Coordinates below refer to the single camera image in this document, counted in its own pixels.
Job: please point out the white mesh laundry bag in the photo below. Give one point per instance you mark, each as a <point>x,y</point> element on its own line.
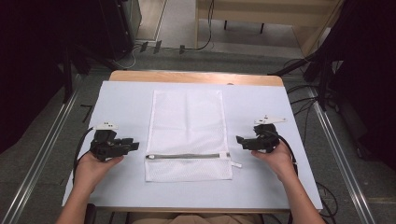
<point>186,124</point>

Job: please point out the wooden table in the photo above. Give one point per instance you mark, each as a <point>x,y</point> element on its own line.
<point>193,77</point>

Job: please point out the light wooden bench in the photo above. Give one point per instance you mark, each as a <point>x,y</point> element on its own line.
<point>267,12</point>

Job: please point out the person's left hand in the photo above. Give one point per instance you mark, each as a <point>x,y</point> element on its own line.
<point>88,172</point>

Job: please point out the white table cover sheet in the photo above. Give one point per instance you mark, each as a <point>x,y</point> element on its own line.
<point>124,99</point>

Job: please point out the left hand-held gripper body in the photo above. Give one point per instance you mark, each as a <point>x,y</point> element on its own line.
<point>104,149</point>

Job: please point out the black curtain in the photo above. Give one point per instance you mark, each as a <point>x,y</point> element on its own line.
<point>28,62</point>
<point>370,62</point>

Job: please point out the metal floor rail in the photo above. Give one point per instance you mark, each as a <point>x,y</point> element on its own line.
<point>339,155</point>
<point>40,155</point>

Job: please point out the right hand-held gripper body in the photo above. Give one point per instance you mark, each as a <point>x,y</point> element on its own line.
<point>264,141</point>

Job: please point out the person's lap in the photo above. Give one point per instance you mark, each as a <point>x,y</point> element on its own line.
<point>193,219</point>

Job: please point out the black cabinet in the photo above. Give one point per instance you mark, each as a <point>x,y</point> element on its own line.
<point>118,25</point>

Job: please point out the black metal stand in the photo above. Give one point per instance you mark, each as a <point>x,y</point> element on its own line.
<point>317,74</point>
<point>70,71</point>

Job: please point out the person's right hand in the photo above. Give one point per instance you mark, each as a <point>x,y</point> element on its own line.
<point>280,161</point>

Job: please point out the black chair part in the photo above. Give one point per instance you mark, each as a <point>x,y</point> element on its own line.
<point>90,214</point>

